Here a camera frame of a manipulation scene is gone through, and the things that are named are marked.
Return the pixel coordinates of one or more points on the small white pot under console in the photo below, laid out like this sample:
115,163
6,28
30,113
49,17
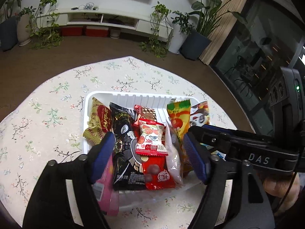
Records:
115,33

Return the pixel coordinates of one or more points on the trailing green vine plant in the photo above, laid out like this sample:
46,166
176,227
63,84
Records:
45,30

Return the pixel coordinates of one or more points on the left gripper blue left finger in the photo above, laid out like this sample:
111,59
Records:
99,155

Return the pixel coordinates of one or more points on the blue panda snack bag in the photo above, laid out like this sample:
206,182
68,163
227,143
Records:
199,114

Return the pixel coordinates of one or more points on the blue Tipo cake packet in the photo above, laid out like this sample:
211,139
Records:
213,151

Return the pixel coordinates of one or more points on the red storage box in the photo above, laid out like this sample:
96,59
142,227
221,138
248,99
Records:
72,30
96,31

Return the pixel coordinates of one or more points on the floral white tablecloth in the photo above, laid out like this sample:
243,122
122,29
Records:
49,124

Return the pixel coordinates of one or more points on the red Mylikes chocolate bag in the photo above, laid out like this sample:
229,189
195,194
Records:
156,174

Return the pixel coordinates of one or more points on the white plastic tray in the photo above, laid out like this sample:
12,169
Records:
132,199

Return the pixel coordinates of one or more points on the red white fruit candy packet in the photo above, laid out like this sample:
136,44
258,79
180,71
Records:
152,139

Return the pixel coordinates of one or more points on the olive and red wafer packet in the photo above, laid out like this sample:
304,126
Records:
100,122

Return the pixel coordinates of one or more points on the person's right hand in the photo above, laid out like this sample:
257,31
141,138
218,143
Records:
278,188

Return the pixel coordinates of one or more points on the plant in white ribbed pot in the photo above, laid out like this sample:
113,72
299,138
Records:
24,25

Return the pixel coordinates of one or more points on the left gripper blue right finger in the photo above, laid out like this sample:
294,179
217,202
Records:
198,156

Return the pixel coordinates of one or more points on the large leaf plant dark pot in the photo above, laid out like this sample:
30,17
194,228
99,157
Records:
209,16

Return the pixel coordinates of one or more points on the beige curtain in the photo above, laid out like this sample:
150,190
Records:
219,35

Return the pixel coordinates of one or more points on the orange snack bag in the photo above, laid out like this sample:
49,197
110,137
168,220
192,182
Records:
179,114

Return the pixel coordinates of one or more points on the pink snack packet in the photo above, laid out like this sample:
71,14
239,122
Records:
107,197

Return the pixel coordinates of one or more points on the small red-brown chocolate packet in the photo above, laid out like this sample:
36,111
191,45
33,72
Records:
144,112

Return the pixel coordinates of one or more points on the black nut snack bag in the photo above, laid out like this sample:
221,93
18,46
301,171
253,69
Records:
128,171

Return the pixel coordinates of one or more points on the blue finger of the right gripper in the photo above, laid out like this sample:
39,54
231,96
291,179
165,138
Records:
215,128
208,137

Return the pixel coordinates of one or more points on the right red storage box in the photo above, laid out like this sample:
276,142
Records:
96,31

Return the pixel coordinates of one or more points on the left red storage box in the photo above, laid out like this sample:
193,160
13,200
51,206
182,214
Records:
72,30

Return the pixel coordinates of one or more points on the hanging vine plant on console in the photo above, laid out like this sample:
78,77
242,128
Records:
154,44

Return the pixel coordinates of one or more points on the plant in white tall pot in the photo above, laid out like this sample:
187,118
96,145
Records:
182,27

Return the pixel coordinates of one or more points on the white TV console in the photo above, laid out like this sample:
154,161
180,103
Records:
109,18

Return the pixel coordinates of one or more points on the tall plant in dark pot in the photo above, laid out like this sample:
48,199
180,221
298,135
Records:
9,23

